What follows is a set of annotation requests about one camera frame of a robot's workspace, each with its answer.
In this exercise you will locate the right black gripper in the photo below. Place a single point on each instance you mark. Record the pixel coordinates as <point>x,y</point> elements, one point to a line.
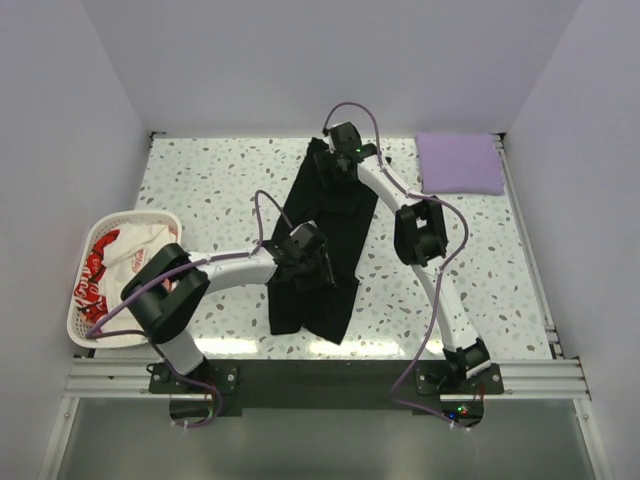
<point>325,160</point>

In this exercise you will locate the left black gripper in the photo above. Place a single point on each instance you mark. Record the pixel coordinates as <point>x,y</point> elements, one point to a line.
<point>323,275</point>

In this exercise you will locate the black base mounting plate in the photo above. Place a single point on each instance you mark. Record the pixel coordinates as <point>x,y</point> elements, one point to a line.
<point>465,412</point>

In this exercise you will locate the aluminium frame rail front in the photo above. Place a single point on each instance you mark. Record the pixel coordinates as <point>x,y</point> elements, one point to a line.
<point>505,379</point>

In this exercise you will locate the white red printed t shirt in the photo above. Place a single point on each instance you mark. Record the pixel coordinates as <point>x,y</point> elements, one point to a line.
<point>112,260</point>

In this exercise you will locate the aluminium frame rail right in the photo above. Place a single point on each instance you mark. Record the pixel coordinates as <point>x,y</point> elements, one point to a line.
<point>551,331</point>

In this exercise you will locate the aluminium frame rail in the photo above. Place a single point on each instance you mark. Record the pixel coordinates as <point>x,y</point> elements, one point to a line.
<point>551,331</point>
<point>505,379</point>

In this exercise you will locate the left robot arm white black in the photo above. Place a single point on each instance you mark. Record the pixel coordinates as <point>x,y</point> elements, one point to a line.
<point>164,295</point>

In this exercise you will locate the folded purple t shirt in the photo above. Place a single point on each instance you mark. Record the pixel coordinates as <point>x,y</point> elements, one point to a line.
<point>459,163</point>

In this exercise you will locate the white plastic laundry basket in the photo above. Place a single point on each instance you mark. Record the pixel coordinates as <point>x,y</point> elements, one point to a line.
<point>74,327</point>

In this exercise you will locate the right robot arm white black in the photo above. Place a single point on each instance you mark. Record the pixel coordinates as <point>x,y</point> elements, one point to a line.
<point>420,242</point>

